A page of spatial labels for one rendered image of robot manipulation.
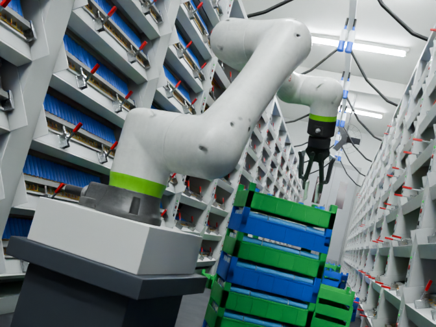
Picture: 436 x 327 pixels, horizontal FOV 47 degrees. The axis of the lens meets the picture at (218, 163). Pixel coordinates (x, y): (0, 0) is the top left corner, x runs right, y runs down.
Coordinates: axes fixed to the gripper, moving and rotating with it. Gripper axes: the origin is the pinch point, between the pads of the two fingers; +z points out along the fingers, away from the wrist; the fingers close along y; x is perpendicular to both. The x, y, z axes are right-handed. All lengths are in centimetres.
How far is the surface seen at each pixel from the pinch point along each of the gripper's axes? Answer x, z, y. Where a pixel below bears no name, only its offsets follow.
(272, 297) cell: -30.3, 26.9, -1.3
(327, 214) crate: -13.2, 1.9, 8.9
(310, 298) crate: -24.5, 26.9, 9.5
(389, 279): 58, 54, 30
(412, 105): 166, -13, 20
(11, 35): -73, -48, -64
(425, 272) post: -1.5, 18.7, 41.4
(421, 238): 2.3, 8.7, 37.9
